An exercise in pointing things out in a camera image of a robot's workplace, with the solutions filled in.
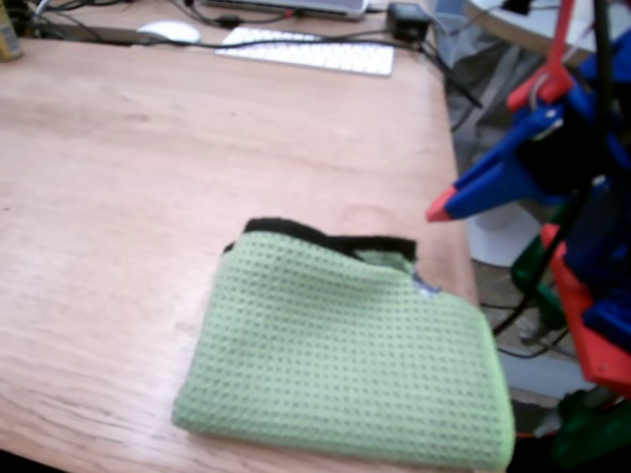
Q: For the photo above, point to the silver laptop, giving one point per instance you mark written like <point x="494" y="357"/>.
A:
<point x="296" y="6"/>

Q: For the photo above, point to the yellow can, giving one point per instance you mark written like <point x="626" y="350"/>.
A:
<point x="7" y="39"/>

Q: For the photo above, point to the white computer mouse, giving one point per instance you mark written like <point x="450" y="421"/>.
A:
<point x="170" y="29"/>

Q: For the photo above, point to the black power adapter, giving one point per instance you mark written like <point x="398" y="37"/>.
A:
<point x="406" y="20"/>

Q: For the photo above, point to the white keyboard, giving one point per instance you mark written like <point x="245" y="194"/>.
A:
<point x="315" y="51"/>

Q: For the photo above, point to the green waffle cleaning cloth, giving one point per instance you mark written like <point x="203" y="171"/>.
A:
<point x="345" y="355"/>

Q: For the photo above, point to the green table clamp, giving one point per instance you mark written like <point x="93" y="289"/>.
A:
<point x="530" y="271"/>
<point x="586" y="443"/>

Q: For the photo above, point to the small black device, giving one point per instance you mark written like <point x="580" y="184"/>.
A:
<point x="517" y="5"/>

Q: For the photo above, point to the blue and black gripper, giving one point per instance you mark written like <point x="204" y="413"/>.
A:
<point x="493" y="173"/>

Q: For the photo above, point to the red camera mount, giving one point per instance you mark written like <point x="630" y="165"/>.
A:
<point x="557" y="64"/>

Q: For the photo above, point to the grey trousers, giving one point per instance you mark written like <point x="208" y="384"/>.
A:
<point x="488" y="79"/>

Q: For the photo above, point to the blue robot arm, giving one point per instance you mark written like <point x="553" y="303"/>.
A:
<point x="604" y="246"/>

